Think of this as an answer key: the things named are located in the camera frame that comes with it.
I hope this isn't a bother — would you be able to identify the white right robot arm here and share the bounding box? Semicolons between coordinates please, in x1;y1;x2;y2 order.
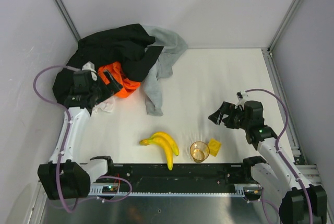
208;101;327;223

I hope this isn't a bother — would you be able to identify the black cloth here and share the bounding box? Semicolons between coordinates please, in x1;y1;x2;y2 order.
52;23;164;104

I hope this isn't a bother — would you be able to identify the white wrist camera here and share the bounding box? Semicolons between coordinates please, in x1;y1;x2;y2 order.
81;62;96;72
235;91;249;108

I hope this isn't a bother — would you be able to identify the lower yellow banana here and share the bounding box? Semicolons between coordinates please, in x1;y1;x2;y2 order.
139;137;174;171

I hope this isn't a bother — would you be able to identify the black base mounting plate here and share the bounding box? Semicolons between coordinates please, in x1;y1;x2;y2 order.
94;163;261;201

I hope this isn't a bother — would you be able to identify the right side frame rail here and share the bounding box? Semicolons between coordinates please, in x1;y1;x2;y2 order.
262;48;307;164

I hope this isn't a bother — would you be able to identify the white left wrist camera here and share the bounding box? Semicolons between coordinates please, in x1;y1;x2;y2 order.
81;62;96;72

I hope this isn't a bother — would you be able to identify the clear amber plastic cup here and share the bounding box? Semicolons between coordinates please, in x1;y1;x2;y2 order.
189;141;210;163

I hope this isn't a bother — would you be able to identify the grey cloth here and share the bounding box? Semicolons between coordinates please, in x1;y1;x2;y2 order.
140;26;188;116

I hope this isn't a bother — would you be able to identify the yellow cube block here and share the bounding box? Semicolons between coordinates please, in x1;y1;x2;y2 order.
208;138;222;157

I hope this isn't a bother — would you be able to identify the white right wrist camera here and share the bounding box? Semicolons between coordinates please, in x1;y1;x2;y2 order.
235;91;249;108

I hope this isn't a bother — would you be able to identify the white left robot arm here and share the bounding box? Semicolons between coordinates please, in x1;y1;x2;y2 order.
38;69;114;200

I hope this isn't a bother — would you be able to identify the upper yellow banana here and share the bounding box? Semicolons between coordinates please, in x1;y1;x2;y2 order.
150;132;180;156

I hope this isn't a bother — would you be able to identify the orange cloth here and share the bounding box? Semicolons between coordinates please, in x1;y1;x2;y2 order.
98;62;141;98

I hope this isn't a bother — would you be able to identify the right rear frame post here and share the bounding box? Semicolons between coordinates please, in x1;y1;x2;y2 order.
267;0;303;53

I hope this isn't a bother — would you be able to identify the yellow banana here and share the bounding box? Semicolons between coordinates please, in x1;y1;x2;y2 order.
139;137;174;171
150;132;180;156

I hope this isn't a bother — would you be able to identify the frame post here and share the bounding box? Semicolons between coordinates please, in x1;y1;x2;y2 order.
53;0;81;42
267;0;303;53

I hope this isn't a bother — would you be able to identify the left rear frame post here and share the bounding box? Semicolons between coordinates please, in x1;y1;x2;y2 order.
53;0;81;42

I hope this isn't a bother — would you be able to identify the grey slotted cable duct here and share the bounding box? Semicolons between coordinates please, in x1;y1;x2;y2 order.
88;184;262;197

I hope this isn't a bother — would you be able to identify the white cloth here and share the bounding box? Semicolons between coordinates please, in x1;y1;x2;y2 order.
92;97;115;114

